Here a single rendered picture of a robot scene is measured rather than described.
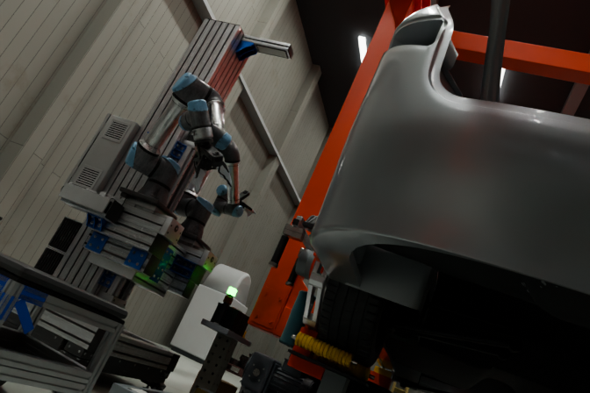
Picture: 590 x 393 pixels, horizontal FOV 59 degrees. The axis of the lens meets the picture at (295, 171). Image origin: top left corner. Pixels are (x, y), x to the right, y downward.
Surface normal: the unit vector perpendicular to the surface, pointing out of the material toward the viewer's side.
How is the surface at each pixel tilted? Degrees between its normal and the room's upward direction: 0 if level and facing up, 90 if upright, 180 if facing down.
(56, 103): 90
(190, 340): 90
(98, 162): 90
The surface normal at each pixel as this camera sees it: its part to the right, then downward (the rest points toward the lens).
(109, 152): -0.19, -0.44
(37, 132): 0.90, 0.27
